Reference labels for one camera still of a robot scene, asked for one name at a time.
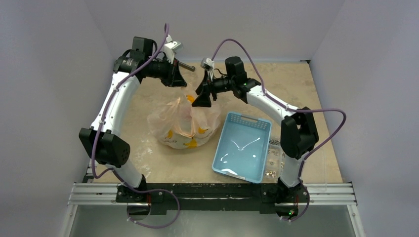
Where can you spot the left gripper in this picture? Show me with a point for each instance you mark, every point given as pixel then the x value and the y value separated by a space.
pixel 174 78

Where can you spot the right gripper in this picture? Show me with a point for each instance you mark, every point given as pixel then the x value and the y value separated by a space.
pixel 208 88

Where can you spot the orange banana print plastic bag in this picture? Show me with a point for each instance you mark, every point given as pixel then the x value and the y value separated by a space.
pixel 179 125

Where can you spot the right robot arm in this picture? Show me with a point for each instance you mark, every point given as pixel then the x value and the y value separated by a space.
pixel 299 132

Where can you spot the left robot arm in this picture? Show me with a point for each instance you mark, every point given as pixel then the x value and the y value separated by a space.
pixel 102 140

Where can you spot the light blue plastic basket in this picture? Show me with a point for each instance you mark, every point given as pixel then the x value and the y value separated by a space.
pixel 242 148

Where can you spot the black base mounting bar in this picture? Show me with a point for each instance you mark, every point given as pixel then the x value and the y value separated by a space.
pixel 265 198

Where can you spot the clear plastic screw box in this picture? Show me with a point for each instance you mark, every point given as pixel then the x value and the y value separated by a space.
pixel 279 166

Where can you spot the black metal crank handle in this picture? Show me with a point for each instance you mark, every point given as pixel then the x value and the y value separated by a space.
pixel 186 66

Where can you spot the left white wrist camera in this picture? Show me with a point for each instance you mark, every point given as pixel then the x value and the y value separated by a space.
pixel 171 47

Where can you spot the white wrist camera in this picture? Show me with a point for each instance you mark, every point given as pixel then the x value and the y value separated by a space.
pixel 208 65
pixel 171 47

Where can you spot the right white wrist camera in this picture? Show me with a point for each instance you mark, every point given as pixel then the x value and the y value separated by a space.
pixel 208 65

